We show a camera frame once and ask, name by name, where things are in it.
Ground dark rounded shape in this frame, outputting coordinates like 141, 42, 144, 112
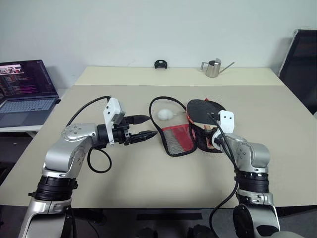
187, 224, 214, 238

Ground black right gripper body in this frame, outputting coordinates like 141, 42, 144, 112
207, 112, 221, 124

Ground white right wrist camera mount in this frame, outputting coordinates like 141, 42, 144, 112
217, 110, 235, 135

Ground open dark laptop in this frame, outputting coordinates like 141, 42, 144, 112
0, 59, 61, 128

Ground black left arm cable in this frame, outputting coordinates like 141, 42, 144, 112
66, 95, 112, 174

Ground white fluffy cotton ball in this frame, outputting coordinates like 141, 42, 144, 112
157, 109, 174, 121

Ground small black clamp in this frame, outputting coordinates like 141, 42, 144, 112
154, 59, 169, 70

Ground black office chair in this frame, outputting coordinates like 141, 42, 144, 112
279, 29, 317, 115

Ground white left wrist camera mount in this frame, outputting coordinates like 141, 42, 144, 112
103, 97, 126, 145

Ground red black mesh paddle case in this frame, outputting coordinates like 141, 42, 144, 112
149, 96, 226, 157

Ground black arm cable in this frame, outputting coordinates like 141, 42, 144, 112
66, 95, 112, 174
209, 113, 243, 236

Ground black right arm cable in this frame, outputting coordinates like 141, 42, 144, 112
209, 113, 243, 236

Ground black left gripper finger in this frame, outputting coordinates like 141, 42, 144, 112
129, 130, 159, 145
130, 115, 151, 125

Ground stainless steel watering can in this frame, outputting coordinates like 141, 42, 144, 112
200, 58, 236, 78

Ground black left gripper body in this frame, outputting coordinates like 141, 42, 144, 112
112, 116, 135, 146

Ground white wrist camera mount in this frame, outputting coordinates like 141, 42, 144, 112
103, 97, 126, 145
217, 110, 235, 135

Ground black flat bar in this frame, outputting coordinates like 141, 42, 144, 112
137, 214, 204, 221

